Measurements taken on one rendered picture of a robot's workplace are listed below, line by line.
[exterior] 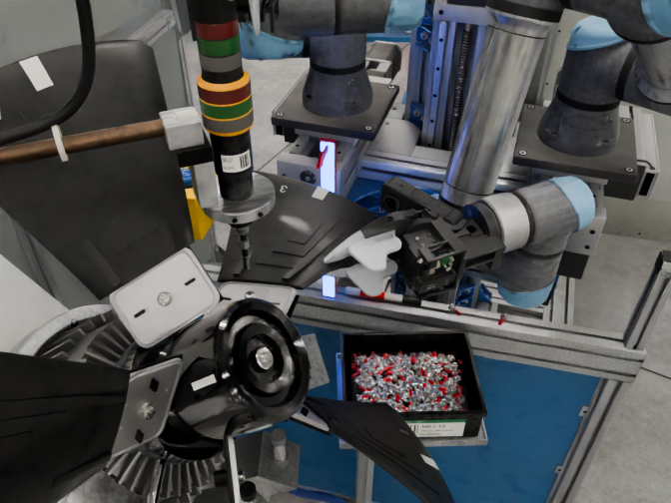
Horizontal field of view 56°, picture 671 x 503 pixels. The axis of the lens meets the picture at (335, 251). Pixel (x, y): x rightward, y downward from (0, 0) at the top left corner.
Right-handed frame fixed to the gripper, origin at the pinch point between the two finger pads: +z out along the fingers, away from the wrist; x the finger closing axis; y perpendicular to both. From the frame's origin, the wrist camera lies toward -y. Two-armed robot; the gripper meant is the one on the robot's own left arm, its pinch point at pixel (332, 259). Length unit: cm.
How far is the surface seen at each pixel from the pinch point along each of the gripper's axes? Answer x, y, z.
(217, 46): -31.1, 2.4, 11.7
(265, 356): -6.4, 14.2, 13.0
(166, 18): 32, -132, -5
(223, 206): -16.5, 4.1, 13.1
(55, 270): 59, -70, 40
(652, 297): 19, 10, -51
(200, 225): 19.8, -32.0, 9.9
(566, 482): 74, 16, -50
